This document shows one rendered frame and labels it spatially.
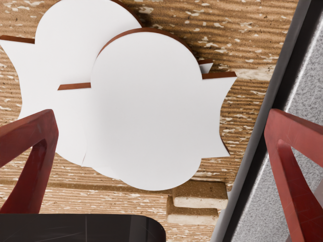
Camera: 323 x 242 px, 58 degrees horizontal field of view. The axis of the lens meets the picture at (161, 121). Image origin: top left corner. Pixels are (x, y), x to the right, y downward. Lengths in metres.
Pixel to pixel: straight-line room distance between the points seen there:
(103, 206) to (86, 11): 0.24
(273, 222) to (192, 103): 0.30
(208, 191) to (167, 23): 0.18
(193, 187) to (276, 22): 0.18
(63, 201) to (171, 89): 0.22
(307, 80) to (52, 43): 0.23
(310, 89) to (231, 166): 0.11
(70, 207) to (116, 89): 0.21
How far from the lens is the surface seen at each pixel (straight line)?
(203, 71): 0.23
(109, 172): 0.27
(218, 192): 0.33
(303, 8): 0.28
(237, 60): 0.26
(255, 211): 0.43
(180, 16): 0.24
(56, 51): 0.20
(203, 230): 0.41
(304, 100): 0.33
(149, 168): 0.24
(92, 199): 0.36
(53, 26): 0.20
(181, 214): 0.34
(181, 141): 0.22
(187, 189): 0.32
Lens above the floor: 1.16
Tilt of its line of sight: 54 degrees down
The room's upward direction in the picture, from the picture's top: 178 degrees clockwise
